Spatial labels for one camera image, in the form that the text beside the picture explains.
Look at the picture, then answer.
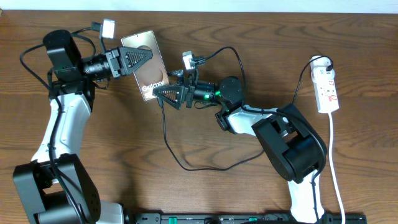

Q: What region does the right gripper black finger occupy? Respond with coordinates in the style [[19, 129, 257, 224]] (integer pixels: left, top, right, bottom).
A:
[[167, 69, 184, 78], [153, 85, 187, 110]]

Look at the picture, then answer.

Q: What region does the black USB charging cable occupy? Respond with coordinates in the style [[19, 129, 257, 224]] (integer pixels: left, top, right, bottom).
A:
[[157, 55, 335, 172]]

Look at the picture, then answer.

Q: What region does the white power strip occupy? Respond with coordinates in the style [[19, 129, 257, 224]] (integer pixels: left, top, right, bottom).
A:
[[310, 67, 339, 114]]

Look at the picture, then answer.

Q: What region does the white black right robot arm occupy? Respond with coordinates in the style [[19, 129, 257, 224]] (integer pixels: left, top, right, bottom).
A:
[[153, 71, 327, 223]]

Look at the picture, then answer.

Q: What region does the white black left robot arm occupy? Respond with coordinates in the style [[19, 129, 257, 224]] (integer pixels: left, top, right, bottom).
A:
[[13, 30, 153, 223]]

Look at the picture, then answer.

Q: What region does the white USB charger plug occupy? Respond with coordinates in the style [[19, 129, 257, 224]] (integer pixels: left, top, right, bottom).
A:
[[310, 55, 334, 72]]

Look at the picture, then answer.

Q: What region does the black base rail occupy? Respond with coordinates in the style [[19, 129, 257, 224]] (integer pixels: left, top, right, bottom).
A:
[[133, 212, 368, 224]]

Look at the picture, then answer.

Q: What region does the white power strip cord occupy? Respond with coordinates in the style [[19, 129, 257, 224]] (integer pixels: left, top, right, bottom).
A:
[[328, 112, 346, 224]]

